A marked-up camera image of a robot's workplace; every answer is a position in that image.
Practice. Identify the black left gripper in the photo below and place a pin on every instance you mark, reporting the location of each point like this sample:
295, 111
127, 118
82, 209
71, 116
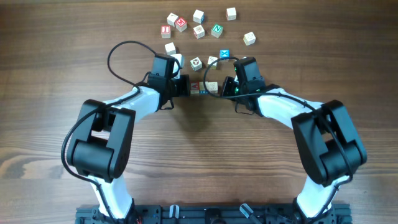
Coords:
185, 83

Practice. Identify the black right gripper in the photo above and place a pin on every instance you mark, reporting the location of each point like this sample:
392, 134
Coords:
228, 83

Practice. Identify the white red sided block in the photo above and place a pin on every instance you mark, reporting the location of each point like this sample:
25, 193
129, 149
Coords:
170, 48

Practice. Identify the letter K white block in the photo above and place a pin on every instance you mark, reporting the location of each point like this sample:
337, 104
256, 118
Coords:
212, 87

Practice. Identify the red letter A block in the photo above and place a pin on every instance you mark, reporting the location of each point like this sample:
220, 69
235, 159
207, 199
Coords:
194, 88

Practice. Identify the soccer ball picture block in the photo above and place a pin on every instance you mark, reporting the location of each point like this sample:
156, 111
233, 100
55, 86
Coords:
196, 64

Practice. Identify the blue letter X block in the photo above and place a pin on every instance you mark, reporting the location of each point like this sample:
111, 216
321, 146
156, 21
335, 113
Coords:
225, 53

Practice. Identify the violin picture white block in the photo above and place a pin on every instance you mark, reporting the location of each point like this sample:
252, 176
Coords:
212, 62

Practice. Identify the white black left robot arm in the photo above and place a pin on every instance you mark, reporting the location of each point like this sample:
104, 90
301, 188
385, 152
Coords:
98, 145

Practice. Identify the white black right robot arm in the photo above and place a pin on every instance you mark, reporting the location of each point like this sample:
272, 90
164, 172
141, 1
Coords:
328, 143

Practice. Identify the red letter I block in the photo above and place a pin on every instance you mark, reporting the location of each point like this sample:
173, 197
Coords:
165, 32

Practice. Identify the yarn ball white block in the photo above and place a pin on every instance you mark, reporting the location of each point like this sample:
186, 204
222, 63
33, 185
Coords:
249, 38

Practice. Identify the red letter M block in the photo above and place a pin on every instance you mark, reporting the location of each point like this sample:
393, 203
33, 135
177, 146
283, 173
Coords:
180, 24

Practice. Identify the shell picture white block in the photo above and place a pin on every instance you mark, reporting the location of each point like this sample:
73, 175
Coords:
199, 31

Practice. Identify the plain white corner block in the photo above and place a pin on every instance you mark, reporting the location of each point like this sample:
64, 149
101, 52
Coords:
171, 19

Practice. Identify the green letter N block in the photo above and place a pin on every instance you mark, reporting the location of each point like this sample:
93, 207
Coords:
217, 30

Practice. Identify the blue sided white block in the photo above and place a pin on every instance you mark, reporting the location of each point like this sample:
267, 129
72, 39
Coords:
198, 16

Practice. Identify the far white number block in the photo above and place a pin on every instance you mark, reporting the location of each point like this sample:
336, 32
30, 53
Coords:
231, 14

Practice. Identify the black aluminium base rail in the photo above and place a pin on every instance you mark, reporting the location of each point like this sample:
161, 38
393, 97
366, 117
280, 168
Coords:
272, 213

